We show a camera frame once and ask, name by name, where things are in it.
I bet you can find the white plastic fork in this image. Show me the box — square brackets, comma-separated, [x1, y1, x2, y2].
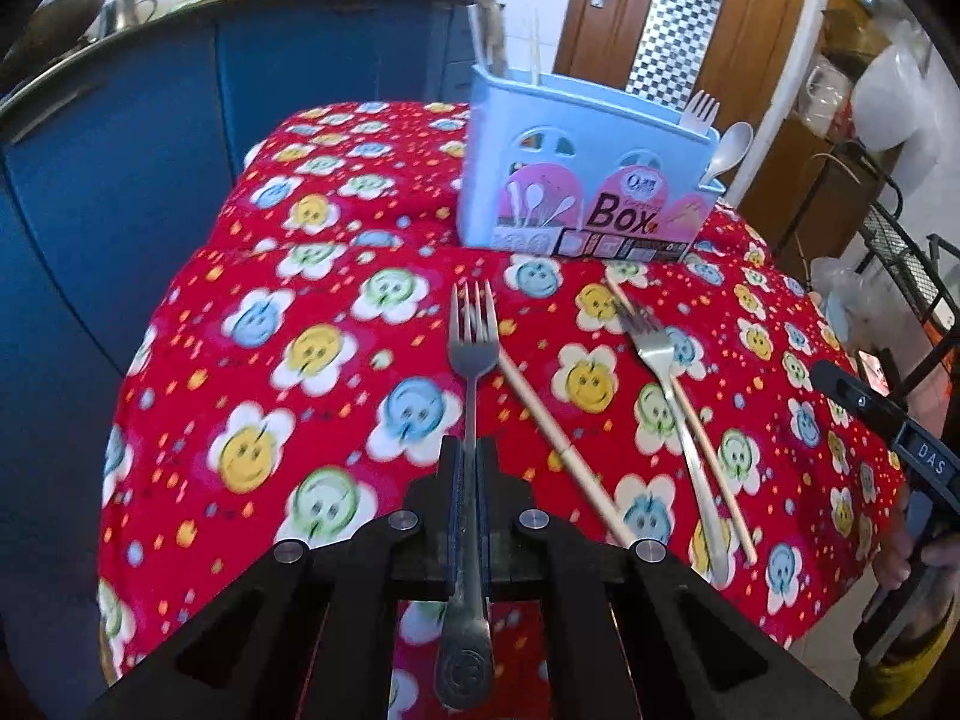
[679, 90, 721, 132]

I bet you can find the white plastic spoon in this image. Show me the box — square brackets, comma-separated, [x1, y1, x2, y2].
[701, 121, 755, 188]

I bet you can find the beige two-tone chopstick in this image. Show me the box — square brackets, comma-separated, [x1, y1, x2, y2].
[497, 354, 636, 545]

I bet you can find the large dark wok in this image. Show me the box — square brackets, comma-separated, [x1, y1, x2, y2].
[0, 0, 117, 83]

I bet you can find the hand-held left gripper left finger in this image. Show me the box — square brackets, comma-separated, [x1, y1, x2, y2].
[90, 436, 461, 720]

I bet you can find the clear crumpled plastic bag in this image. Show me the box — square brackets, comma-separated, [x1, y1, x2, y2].
[810, 255, 893, 346]

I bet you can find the white hanging plastic bag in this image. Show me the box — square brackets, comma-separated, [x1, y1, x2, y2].
[851, 22, 935, 155]

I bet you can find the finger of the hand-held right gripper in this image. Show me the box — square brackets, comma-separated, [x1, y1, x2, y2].
[812, 360, 912, 443]

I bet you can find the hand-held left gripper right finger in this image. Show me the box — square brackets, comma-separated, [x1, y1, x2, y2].
[478, 435, 865, 720]

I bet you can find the person's right hand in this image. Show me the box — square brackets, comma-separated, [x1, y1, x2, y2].
[874, 487, 960, 593]

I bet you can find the red smiley printed tablecloth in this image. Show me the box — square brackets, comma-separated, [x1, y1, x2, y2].
[97, 99, 908, 720]

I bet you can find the wooden door glass panel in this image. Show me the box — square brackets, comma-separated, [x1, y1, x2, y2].
[553, 0, 815, 192]

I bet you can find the steel fork smiley handle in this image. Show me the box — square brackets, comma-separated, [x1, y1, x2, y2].
[436, 279, 502, 713]

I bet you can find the plain steel fork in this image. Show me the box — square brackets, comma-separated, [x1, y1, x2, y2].
[616, 300, 730, 587]

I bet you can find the black metal rack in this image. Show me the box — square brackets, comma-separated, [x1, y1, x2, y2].
[776, 139, 960, 406]

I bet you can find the light blue utensil box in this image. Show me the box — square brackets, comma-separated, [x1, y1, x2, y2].
[456, 64, 727, 265]

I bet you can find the steel kettle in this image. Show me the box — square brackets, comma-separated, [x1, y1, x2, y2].
[94, 0, 160, 38]

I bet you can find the pink white plastic bag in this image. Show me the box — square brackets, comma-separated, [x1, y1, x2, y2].
[799, 64, 856, 140]

